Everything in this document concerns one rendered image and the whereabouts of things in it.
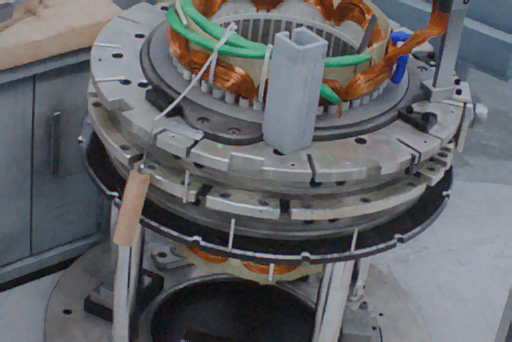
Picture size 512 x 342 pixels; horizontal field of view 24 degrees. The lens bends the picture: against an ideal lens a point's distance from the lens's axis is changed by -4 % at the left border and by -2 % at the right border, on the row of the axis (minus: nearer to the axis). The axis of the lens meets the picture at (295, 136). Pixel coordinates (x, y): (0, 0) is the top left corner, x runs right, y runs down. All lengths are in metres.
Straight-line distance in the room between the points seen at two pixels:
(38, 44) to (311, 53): 0.32
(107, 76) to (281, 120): 0.17
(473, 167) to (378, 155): 2.16
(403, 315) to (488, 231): 0.23
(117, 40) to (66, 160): 0.21
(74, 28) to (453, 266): 0.52
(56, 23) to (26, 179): 0.16
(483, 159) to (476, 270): 1.76
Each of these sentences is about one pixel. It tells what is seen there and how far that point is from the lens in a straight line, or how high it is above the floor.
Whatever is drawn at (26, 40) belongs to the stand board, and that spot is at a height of 1.06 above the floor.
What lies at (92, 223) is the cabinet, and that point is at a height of 0.82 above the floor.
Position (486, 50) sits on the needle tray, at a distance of 1.27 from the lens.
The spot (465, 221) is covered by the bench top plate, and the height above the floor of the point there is 0.78.
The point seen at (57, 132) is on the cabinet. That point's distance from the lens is 1.21.
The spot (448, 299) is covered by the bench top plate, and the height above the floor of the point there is 0.78.
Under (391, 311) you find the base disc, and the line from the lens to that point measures 1.29.
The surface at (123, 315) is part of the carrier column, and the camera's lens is 1.13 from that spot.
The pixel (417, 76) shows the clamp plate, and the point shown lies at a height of 1.10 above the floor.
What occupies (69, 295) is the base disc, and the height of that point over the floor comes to 0.80.
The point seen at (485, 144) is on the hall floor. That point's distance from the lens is 3.23.
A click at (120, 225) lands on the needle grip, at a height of 1.02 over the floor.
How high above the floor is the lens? 1.59
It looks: 31 degrees down
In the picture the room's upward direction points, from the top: 9 degrees clockwise
